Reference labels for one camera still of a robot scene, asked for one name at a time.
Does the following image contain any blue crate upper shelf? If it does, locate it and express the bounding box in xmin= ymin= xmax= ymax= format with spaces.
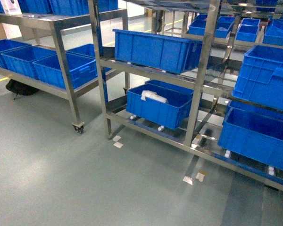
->
xmin=113 ymin=29 xmax=202 ymax=74

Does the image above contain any white plastic bag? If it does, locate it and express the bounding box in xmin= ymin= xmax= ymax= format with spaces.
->
xmin=141 ymin=90 xmax=168 ymax=104

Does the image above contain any blue crate with white bag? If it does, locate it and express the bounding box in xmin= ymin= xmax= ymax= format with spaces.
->
xmin=126 ymin=83 xmax=193 ymax=129

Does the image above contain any steel flow rack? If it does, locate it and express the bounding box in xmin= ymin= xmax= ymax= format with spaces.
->
xmin=88 ymin=0 xmax=283 ymax=192

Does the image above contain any blue crate left cart front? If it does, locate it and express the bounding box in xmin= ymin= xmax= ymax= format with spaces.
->
xmin=32 ymin=53 xmax=99 ymax=90

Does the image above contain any blue crate cart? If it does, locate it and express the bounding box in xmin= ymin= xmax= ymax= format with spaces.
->
xmin=0 ymin=39 xmax=31 ymax=69
xmin=32 ymin=53 xmax=99 ymax=90
xmin=1 ymin=46 xmax=56 ymax=80

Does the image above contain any steel cart rack left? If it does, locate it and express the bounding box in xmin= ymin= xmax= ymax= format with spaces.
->
xmin=0 ymin=8 xmax=129 ymax=135

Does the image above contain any blue crate right lower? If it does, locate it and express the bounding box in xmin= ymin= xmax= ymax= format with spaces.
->
xmin=218 ymin=108 xmax=283 ymax=171

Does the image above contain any black bag on floor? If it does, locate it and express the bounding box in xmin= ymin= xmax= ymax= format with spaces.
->
xmin=6 ymin=79 xmax=39 ymax=100

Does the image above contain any blue crate right upper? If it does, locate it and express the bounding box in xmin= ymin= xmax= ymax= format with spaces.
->
xmin=232 ymin=45 xmax=283 ymax=111

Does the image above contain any blue crate left cart middle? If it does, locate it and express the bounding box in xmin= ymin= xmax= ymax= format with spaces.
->
xmin=1 ymin=46 xmax=56 ymax=80

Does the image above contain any blue crate left cart far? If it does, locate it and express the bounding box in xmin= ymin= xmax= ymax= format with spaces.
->
xmin=0 ymin=39 xmax=31 ymax=69

